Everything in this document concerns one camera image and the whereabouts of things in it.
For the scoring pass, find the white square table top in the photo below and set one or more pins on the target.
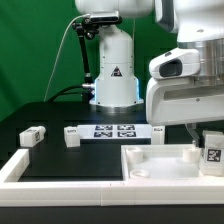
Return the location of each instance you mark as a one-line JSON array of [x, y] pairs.
[[163, 162]]

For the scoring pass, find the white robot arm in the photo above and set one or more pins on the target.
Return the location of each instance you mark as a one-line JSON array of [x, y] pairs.
[[198, 24]]

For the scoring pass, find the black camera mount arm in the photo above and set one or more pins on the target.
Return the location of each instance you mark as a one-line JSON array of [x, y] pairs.
[[86, 30]]

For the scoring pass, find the grey camera on mount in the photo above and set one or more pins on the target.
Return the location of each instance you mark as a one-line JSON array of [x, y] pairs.
[[106, 16]]

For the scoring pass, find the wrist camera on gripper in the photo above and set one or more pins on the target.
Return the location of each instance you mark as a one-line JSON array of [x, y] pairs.
[[175, 64]]

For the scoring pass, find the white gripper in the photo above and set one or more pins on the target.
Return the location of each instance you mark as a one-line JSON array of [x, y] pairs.
[[179, 101]]

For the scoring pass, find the white U-shaped fence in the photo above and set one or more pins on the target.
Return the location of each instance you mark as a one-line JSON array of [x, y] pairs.
[[147, 191]]

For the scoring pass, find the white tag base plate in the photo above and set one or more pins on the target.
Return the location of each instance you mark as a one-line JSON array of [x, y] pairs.
[[115, 131]]

